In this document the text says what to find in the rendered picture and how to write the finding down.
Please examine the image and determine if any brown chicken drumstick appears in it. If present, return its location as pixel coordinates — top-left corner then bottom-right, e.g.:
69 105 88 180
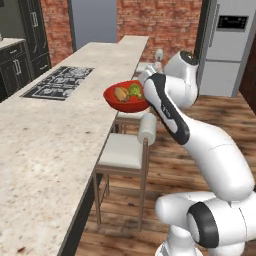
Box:
114 86 131 103

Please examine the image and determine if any dark base cupboard run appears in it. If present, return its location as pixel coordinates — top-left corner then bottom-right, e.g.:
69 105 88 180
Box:
0 37 34 103

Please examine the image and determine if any dark tall cupboard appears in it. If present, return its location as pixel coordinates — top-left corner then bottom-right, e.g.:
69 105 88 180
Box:
17 0 53 80

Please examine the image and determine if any white cushioned wooden stool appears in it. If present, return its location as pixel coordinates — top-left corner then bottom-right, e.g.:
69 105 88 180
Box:
112 108 152 135
134 48 165 75
92 112 158 232

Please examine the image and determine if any red bowl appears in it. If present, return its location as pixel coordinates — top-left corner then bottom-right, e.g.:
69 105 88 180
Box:
102 79 151 114

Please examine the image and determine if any silver fridge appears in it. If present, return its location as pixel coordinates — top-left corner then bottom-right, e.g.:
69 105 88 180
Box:
196 0 256 99

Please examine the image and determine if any black hob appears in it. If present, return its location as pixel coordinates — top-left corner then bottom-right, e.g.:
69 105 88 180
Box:
20 65 95 102

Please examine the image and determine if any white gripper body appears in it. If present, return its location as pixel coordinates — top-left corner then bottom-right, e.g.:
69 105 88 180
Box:
137 64 158 86

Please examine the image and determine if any green broccoli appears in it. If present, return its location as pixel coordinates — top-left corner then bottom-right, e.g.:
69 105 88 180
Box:
128 83 144 101

